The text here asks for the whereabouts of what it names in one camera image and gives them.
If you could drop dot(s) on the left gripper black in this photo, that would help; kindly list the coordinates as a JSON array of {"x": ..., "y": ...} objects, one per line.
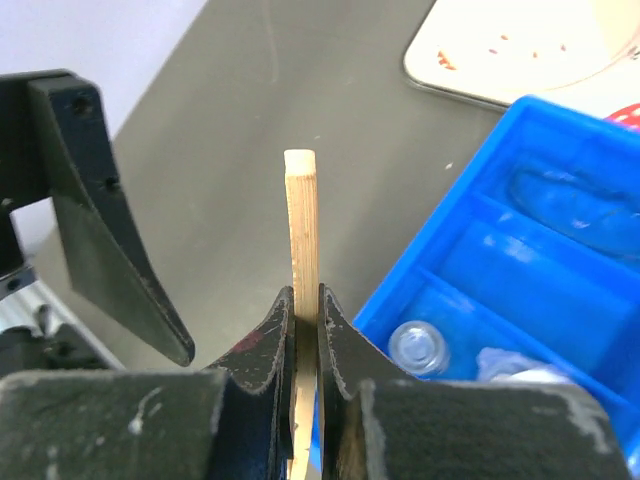
[{"x": 54, "y": 141}]

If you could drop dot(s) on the pink cream plate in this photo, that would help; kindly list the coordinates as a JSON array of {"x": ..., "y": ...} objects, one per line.
[{"x": 618, "y": 24}]

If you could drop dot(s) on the wooden tweezers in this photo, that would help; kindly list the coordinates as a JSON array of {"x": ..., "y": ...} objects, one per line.
[{"x": 302, "y": 206}]

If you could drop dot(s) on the blue plastic bin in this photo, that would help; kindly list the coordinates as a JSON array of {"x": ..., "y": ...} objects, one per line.
[{"x": 487, "y": 275}]

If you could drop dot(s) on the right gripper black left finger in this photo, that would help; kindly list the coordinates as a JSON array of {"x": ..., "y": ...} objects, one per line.
[{"x": 253, "y": 426}]

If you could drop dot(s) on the small clear glass dish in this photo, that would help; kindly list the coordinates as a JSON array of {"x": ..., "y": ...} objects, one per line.
[{"x": 419, "y": 348}]

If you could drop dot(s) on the strawberry pattern tray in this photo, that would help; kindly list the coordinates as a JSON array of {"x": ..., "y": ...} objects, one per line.
[{"x": 499, "y": 51}]

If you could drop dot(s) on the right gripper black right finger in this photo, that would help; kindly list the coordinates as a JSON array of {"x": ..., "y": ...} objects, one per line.
[{"x": 351, "y": 368}]

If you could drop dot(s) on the plastic bag with contents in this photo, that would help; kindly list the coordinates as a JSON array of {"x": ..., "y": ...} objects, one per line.
[{"x": 498, "y": 365}]

